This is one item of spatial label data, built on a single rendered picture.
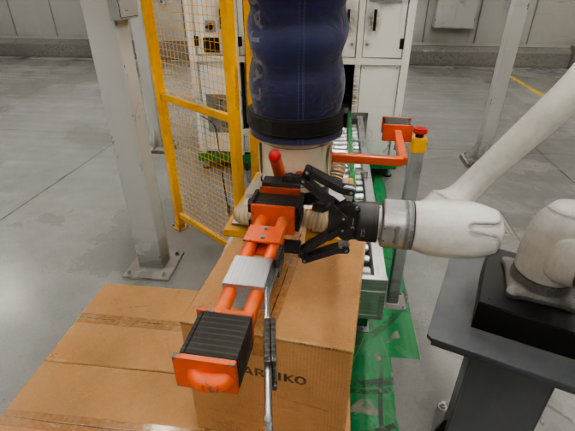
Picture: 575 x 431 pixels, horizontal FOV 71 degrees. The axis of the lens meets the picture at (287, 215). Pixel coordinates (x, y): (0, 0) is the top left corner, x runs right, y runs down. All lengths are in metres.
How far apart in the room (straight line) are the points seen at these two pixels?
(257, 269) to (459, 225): 0.35
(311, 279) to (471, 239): 0.48
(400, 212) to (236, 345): 0.38
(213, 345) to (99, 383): 1.01
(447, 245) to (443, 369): 1.53
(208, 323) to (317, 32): 0.57
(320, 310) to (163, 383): 0.62
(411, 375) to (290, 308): 1.24
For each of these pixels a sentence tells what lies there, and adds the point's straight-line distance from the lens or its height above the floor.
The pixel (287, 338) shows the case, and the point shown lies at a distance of 0.93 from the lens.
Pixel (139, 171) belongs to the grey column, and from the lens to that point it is 2.45.
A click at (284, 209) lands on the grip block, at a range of 0.74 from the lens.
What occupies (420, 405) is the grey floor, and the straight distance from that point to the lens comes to 2.06.
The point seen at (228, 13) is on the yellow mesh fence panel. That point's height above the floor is 1.50.
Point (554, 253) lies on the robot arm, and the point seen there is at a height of 1.02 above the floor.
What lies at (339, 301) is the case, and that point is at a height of 0.94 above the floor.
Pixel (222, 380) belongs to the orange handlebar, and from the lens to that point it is 0.48.
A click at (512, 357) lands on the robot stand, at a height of 0.75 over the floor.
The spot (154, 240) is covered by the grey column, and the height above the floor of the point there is 0.23.
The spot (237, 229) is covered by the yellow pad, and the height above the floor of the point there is 1.13.
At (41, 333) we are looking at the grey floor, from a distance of 2.61.
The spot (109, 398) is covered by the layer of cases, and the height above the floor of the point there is 0.54.
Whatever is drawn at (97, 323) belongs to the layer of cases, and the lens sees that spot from 1.68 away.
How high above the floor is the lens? 1.62
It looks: 30 degrees down
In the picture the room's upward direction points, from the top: straight up
